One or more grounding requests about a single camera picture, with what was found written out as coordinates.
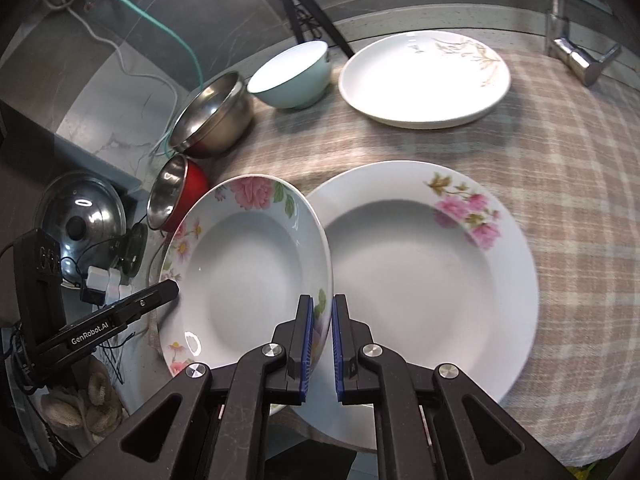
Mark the chrome faucet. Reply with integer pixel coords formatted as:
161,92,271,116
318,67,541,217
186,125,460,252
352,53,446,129
542,0,623,88

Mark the red steel-lined bowl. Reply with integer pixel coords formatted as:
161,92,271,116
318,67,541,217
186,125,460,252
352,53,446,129
167,71,256,158

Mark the white cable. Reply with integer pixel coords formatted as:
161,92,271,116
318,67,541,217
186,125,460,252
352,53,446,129
47,0,181,156

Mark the teal cable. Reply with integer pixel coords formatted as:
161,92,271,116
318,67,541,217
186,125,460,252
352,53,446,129
82,0,203,88

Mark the white plug adapter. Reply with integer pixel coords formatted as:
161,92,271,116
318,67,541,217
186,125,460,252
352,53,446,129
82,267,133,306

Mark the stainless steel pot lid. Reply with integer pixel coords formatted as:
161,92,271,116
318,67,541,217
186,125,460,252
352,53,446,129
37,172,128,281

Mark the beige mesh scrubber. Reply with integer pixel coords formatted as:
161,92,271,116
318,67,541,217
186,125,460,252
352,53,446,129
40,355,126,446

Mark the light blue ceramic bowl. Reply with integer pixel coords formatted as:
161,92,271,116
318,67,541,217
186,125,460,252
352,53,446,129
247,40,332,110

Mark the checked beige cloth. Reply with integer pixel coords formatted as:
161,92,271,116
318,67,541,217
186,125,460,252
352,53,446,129
120,45,640,471

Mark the large pink floral plate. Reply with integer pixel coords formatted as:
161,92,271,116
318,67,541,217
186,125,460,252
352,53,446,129
290,160,540,453

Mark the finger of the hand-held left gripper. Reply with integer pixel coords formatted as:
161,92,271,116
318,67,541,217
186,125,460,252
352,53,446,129
111,280,180,329

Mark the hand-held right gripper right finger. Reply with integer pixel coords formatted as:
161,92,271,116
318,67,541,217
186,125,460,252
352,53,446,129
331,294,576,480

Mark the black tripod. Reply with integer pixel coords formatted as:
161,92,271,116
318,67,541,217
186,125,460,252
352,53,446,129
267,0,356,58

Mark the small pink floral plate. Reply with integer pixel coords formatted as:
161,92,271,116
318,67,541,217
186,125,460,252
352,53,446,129
159,175,335,416

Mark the red steel bowl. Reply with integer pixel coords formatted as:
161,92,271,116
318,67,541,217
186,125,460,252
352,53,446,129
146,154,210,232

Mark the white plate with gold print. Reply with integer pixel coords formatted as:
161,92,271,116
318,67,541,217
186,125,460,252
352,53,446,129
338,30,512,129

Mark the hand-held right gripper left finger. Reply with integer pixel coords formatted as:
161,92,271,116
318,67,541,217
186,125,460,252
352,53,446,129
62,294,321,480

